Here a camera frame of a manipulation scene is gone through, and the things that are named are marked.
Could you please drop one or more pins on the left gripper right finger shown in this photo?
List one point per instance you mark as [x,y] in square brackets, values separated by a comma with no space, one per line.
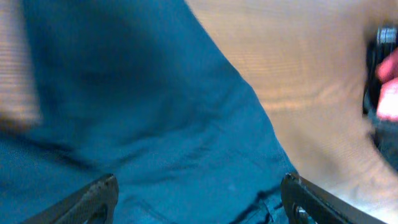
[305,202]

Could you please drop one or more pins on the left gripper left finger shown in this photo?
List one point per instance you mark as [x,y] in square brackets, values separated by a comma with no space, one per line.
[92,204]

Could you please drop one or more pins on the navy blue shorts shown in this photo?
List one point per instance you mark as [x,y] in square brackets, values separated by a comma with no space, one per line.
[139,89]

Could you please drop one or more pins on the red t-shirt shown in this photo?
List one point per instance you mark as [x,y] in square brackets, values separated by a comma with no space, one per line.
[387,73]

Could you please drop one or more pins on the black garment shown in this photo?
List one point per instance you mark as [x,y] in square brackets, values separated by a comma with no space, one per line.
[385,135]

